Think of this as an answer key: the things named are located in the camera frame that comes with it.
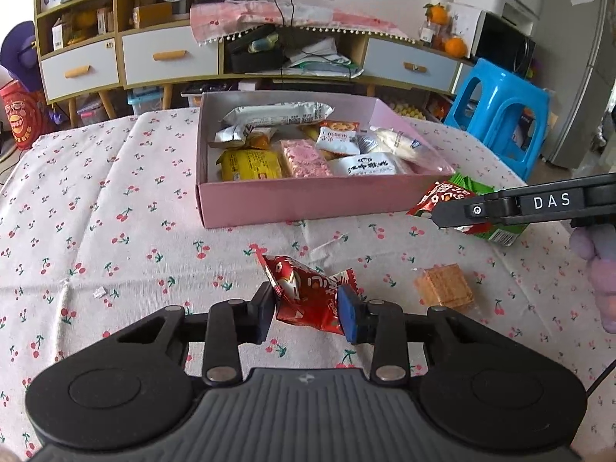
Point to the yellow snack packet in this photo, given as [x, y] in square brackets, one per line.
[250, 163]

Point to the clear-wrapped bread roll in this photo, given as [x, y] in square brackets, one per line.
[399, 142]

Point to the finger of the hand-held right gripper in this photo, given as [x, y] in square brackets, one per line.
[467, 214]

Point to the pink-lidded storage bin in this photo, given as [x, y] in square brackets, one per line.
[91, 109]

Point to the clear jar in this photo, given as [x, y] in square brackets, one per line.
[426, 33]

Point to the white paper scrap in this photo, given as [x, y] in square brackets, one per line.
[99, 291]

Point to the yellow egg tray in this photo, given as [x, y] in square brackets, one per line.
[406, 109]

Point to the grey refrigerator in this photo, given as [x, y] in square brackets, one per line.
[577, 57]

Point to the blue-lidded storage bin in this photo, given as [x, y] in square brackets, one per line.
[147, 101]

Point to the red printed bag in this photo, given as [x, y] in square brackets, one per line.
[24, 115]

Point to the black box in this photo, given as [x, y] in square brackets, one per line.
[255, 61]

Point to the microwave oven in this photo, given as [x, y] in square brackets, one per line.
[500, 43]

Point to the clear-wrapped biscuit packet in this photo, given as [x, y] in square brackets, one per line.
[442, 286]

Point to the pink cloth with tassels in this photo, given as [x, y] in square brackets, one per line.
[337, 19]

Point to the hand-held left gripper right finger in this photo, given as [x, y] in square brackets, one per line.
[346, 310]

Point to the pink nougat packet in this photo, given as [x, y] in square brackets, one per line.
[303, 156]

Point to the white black-print snack packet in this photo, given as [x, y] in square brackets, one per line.
[365, 166]

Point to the white orange snack packet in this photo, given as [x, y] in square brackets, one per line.
[339, 137]

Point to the pink cardboard box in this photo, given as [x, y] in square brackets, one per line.
[288, 202]

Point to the red snack packet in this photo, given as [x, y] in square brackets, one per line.
[442, 195]
[308, 293]

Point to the cherry print tablecloth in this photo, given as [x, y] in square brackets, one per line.
[96, 231]

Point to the long white snack packet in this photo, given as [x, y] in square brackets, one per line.
[279, 113]

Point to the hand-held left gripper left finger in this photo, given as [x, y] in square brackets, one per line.
[265, 316]

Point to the small grey white packet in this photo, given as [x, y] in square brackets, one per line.
[369, 144]

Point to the orange fruit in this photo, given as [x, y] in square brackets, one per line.
[437, 13]
[455, 47]

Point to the person's right hand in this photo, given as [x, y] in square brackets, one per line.
[607, 274]

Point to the pile of papers and bags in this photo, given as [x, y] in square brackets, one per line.
[317, 60]

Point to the green snack packet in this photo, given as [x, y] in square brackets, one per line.
[503, 237]

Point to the white cabinet drawer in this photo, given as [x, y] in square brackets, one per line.
[168, 65]
[409, 74]
[79, 79]

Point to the silver white cake packet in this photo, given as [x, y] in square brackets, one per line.
[231, 134]

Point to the blue plastic stool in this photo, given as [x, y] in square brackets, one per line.
[500, 77]

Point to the brown cardboard box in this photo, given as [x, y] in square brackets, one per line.
[151, 15]

